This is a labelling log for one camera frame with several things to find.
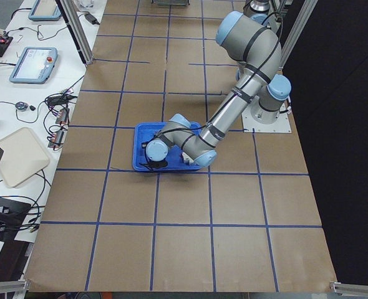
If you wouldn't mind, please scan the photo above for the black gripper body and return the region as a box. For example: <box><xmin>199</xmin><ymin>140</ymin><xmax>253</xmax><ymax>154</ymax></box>
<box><xmin>148</xmin><ymin>159</ymin><xmax>167</xmax><ymax>168</ymax></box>

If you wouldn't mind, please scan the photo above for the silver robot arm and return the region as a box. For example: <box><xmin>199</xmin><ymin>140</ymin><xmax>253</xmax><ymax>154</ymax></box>
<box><xmin>141</xmin><ymin>11</ymin><xmax>281</xmax><ymax>171</ymax></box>
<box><xmin>243</xmin><ymin>0</ymin><xmax>284</xmax><ymax>32</ymax></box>

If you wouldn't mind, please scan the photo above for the white circuit breaker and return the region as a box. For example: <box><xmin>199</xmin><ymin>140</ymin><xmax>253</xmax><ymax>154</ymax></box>
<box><xmin>182</xmin><ymin>152</ymin><xmax>197</xmax><ymax>166</ymax></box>

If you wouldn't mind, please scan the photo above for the blue plastic tray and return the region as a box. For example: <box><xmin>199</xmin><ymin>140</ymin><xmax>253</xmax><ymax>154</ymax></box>
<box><xmin>132</xmin><ymin>122</ymin><xmax>201</xmax><ymax>172</ymax></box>

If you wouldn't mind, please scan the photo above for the beige plastic tray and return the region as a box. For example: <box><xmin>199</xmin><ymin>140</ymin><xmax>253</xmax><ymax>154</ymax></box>
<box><xmin>0</xmin><ymin>127</ymin><xmax>50</xmax><ymax>187</ymax></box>

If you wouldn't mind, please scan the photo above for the blue teach pendant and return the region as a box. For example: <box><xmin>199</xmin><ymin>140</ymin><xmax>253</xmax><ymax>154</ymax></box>
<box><xmin>9</xmin><ymin>47</ymin><xmax>58</xmax><ymax>84</ymax></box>
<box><xmin>28</xmin><ymin>0</ymin><xmax>61</xmax><ymax>21</ymax></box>

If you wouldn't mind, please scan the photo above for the black power adapter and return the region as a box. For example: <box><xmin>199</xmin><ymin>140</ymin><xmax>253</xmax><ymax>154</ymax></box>
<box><xmin>84</xmin><ymin>13</ymin><xmax>100</xmax><ymax>25</ymax></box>

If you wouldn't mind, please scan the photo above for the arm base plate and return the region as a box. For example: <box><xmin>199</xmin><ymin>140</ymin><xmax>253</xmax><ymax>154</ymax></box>
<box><xmin>241</xmin><ymin>96</ymin><xmax>292</xmax><ymax>133</ymax></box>

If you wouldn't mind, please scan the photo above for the aluminium frame post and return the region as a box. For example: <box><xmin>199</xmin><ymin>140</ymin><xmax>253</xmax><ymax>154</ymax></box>
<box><xmin>56</xmin><ymin>0</ymin><xmax>94</xmax><ymax>65</ymax></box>

